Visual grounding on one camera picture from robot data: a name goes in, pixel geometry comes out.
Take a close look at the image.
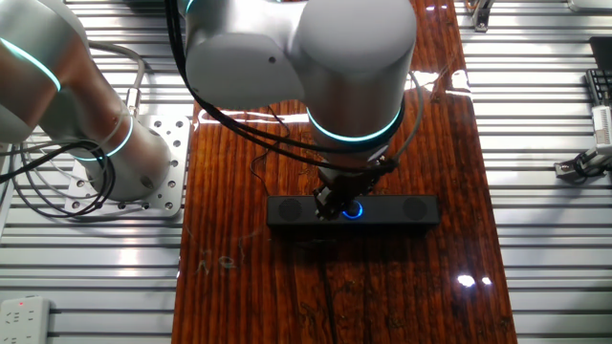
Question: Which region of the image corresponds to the black soundbar speaker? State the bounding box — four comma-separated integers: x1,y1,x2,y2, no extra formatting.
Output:
266,194,442,229

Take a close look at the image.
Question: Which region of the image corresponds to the dark flat panel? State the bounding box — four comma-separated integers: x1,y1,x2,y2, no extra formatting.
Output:
588,35,612,72

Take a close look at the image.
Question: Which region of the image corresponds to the white power strip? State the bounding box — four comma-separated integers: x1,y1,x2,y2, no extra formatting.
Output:
0,295,52,344

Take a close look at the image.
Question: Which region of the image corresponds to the silver finned camera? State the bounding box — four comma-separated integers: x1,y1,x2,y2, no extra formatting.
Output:
591,104,612,147

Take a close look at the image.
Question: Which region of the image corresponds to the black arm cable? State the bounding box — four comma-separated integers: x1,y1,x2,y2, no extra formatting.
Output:
164,0,407,159
164,0,398,174

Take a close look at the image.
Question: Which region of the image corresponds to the black keyboard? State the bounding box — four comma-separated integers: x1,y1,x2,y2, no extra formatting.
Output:
585,69,612,107

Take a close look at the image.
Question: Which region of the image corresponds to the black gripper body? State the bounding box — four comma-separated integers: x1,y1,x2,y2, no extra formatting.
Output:
318,161,386,200

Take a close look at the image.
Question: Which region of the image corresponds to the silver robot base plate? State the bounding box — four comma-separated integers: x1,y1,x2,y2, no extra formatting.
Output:
64,114,192,220

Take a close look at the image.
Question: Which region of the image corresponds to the thin black speaker cable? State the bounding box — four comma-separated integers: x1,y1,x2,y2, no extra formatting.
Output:
251,107,293,195

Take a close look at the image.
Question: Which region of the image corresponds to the black looped cable bundle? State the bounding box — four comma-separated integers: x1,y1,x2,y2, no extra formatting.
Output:
0,140,116,219

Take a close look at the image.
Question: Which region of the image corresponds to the grey conduit cable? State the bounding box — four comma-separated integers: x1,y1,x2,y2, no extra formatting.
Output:
88,41,147,118

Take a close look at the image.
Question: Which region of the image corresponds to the metal stand foot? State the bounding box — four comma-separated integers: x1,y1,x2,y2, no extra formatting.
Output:
470,0,496,33

